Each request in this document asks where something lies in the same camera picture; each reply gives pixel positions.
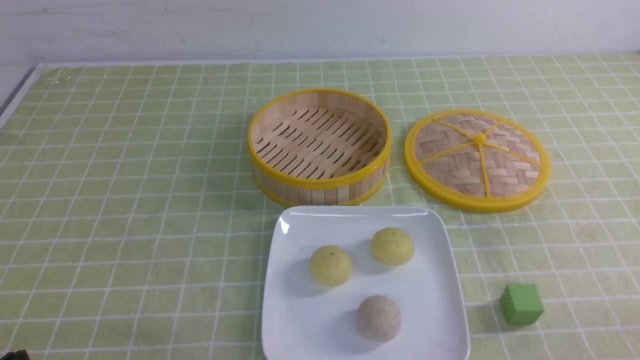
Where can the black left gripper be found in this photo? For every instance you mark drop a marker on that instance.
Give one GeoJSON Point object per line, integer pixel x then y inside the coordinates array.
{"type": "Point", "coordinates": [16, 355]}

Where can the yellow steamed bun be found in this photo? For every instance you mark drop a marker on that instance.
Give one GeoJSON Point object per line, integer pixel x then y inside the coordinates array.
{"type": "Point", "coordinates": [392, 246]}
{"type": "Point", "coordinates": [330, 266]}

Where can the white steamed bun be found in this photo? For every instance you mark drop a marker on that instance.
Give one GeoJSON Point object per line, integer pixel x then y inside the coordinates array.
{"type": "Point", "coordinates": [379, 319]}

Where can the white square plate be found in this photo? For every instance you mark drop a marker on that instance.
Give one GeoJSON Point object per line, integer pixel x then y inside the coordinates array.
{"type": "Point", "coordinates": [303, 320]}

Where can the green checkered tablecloth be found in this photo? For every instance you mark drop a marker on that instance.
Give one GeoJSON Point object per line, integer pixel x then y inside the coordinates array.
{"type": "Point", "coordinates": [132, 228]}

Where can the yellow bamboo steamer basket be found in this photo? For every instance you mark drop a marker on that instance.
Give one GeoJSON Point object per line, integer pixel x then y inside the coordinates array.
{"type": "Point", "coordinates": [320, 146]}

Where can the yellow bamboo steamer lid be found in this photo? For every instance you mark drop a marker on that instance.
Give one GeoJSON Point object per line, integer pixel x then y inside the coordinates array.
{"type": "Point", "coordinates": [477, 161]}

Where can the green wooden cube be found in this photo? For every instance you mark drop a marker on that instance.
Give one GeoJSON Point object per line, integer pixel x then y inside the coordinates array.
{"type": "Point", "coordinates": [521, 304]}

